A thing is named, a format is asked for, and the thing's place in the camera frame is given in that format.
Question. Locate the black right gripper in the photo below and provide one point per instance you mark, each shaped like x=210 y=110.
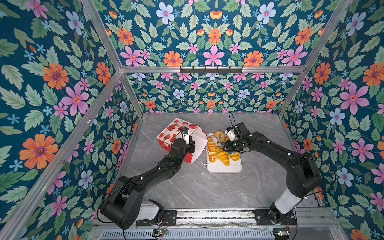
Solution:
x=228 y=147

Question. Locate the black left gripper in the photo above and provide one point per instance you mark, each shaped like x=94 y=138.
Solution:
x=191 y=144

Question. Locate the red white paper bag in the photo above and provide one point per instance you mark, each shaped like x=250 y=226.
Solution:
x=181 y=129

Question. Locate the small yellow fake bread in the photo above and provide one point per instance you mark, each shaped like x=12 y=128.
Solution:
x=234 y=156

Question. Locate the tan ring bagel fake bread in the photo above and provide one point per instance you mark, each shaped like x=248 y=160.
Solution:
x=220 y=136

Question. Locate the yellow speckled fake bread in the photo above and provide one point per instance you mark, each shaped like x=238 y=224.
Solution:
x=222 y=156

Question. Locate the long striped fake bread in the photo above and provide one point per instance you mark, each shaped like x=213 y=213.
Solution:
x=211 y=148

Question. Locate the metal tongs with white tips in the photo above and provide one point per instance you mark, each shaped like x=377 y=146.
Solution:
x=217 y=142

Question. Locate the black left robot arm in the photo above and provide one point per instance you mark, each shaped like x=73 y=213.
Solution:
x=122 y=206

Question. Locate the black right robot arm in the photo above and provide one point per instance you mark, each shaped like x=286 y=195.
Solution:
x=302 y=175

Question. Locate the white rectangular tray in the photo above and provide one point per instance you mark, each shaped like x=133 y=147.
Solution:
x=219 y=168

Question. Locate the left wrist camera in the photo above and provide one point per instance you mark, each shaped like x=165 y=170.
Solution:
x=185 y=135

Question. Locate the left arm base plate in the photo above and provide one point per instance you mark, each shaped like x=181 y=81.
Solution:
x=156 y=218

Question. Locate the aluminium front rail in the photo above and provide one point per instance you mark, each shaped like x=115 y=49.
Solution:
x=248 y=218

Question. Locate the black hook rail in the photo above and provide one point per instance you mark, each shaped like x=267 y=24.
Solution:
x=210 y=70

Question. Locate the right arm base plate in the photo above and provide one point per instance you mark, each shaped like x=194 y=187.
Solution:
x=266 y=217

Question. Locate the white slotted cable duct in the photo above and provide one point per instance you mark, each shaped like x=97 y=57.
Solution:
x=188 y=234

